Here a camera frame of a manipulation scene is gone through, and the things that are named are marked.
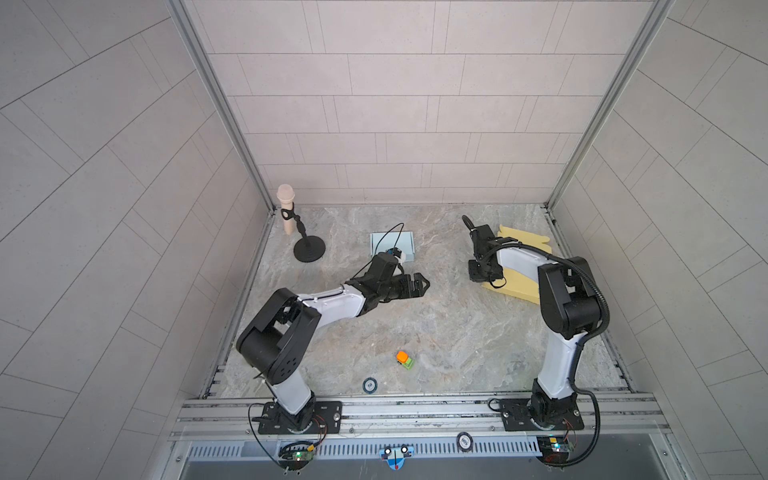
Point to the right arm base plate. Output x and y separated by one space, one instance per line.
540 413

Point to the yellow paper box stack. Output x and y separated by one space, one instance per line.
520 277

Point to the black microphone stand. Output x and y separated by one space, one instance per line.
309 248

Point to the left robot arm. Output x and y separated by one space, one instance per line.
277 338

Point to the blue sticker marker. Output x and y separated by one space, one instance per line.
395 456

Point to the round black white disc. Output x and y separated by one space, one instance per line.
464 442

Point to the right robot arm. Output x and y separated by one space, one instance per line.
571 305

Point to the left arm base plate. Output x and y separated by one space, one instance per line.
317 417

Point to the orange green toy block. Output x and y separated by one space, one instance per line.
404 359

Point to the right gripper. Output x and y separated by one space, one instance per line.
474 276

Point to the green circuit board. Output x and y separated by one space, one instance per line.
554 450
297 455

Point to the light blue paper box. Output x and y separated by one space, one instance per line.
404 242

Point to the beige microphone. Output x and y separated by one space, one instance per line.
286 195

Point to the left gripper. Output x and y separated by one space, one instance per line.
405 293

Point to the right green circuit board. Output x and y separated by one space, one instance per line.
554 450

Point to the left green circuit board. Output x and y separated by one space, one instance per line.
297 455

